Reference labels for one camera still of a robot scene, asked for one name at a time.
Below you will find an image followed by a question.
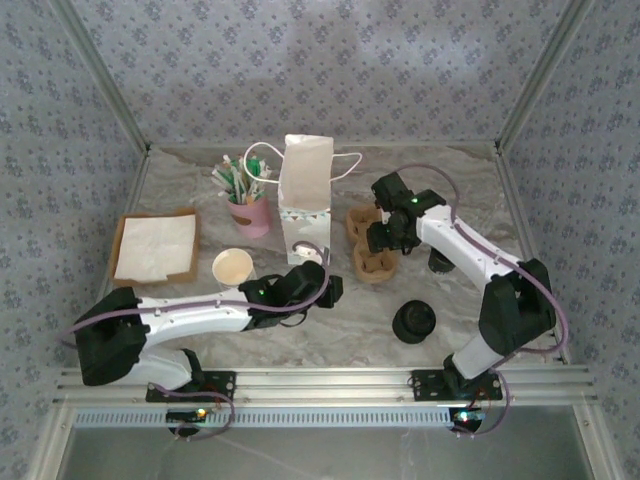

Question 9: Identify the cardboard cup carrier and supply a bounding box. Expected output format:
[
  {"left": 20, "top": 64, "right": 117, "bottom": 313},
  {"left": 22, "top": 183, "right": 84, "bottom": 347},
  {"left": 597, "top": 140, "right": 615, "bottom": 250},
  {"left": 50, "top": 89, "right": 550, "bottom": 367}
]
[{"left": 347, "top": 207, "right": 401, "bottom": 281}]

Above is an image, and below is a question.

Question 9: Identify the paper coffee cup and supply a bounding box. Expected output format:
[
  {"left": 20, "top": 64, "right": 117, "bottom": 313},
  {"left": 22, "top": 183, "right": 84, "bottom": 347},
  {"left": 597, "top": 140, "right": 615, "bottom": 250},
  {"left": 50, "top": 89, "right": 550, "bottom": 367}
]
[{"left": 427, "top": 248, "right": 454, "bottom": 275}]

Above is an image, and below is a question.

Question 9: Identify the white paper gift bag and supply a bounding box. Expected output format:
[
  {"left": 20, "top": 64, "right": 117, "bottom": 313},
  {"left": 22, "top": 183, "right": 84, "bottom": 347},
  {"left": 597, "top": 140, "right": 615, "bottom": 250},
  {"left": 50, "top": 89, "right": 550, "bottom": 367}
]
[{"left": 244, "top": 133, "right": 362, "bottom": 266}]

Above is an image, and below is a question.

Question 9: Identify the stack of paper cups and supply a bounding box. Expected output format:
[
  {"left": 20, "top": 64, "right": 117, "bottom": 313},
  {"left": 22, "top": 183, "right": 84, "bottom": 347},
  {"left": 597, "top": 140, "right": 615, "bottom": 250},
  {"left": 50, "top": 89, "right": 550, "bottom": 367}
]
[{"left": 211, "top": 248, "right": 259, "bottom": 294}]

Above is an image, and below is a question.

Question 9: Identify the pink straw holder cup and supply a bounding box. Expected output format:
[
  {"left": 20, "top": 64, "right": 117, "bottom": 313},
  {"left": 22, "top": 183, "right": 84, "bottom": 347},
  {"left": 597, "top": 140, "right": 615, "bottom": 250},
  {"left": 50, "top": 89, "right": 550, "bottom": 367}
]
[{"left": 226, "top": 192, "right": 274, "bottom": 239}]

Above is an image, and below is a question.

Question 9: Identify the stack of black cup lids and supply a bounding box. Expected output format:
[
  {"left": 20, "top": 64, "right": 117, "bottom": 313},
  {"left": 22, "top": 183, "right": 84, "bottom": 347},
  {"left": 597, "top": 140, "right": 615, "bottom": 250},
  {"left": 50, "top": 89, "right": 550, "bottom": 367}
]
[{"left": 392, "top": 298, "right": 439, "bottom": 345}]

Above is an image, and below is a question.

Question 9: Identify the brown cardboard napkin tray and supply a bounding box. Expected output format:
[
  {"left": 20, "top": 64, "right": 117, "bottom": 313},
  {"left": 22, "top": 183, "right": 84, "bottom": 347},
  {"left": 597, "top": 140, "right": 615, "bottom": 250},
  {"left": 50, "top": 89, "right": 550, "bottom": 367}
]
[{"left": 108, "top": 207, "right": 202, "bottom": 287}]

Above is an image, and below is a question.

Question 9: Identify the stack of white napkins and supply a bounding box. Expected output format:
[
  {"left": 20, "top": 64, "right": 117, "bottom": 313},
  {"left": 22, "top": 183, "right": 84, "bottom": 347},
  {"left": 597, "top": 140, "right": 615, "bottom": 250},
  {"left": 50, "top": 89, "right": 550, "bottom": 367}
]
[{"left": 113, "top": 214, "right": 197, "bottom": 281}]

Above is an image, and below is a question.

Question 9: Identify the steel sheet shelf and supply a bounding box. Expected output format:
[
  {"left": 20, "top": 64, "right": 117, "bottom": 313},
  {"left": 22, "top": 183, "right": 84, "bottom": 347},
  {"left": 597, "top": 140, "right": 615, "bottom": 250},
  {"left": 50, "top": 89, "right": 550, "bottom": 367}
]
[{"left": 54, "top": 424, "right": 601, "bottom": 480}]

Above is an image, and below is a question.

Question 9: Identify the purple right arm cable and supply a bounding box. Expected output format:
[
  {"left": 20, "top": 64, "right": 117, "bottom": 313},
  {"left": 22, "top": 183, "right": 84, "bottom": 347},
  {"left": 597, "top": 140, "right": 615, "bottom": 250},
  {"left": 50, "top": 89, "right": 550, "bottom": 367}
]
[{"left": 397, "top": 162, "right": 571, "bottom": 441}]

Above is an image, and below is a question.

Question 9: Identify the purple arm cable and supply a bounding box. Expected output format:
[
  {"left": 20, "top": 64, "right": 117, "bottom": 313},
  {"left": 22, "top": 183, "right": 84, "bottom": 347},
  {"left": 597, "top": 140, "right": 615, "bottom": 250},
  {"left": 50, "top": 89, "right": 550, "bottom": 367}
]
[
  {"left": 397, "top": 162, "right": 571, "bottom": 441},
  {"left": 59, "top": 240, "right": 332, "bottom": 444}
]

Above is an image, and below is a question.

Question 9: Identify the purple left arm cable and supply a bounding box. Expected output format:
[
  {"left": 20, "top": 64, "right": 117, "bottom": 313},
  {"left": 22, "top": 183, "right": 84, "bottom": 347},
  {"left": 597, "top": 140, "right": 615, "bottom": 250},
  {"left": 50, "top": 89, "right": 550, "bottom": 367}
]
[{"left": 59, "top": 240, "right": 332, "bottom": 444}]

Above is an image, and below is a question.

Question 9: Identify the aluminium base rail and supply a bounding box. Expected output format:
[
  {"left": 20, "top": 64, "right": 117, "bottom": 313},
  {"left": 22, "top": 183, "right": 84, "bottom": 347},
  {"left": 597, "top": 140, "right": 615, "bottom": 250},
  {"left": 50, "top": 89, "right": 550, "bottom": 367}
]
[{"left": 53, "top": 363, "right": 599, "bottom": 405}]

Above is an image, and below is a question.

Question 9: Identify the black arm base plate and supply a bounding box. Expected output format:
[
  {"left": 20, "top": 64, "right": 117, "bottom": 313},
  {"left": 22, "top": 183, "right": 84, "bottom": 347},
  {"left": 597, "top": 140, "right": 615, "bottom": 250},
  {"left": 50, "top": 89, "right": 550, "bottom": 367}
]
[
  {"left": 410, "top": 368, "right": 504, "bottom": 401},
  {"left": 144, "top": 369, "right": 237, "bottom": 404}
]

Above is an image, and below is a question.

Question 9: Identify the aluminium table side rail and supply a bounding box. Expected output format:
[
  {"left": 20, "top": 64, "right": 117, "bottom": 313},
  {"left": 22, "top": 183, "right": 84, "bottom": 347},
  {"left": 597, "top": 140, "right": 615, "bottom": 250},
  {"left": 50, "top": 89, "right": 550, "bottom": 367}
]
[
  {"left": 494, "top": 144, "right": 574, "bottom": 364},
  {"left": 97, "top": 147, "right": 154, "bottom": 301}
]

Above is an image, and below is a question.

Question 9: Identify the grey slotted cable duct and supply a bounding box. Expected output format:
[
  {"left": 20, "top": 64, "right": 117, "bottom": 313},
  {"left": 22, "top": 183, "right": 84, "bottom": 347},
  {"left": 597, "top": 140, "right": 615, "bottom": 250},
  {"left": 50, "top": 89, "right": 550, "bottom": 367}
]
[{"left": 72, "top": 408, "right": 459, "bottom": 429}]

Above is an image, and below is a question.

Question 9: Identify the aluminium frame post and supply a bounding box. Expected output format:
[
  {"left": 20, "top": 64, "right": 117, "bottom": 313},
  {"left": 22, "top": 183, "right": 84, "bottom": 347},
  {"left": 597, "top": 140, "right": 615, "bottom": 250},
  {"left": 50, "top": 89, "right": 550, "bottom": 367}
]
[
  {"left": 493, "top": 0, "right": 597, "bottom": 154},
  {"left": 48, "top": 0, "right": 153, "bottom": 154}
]

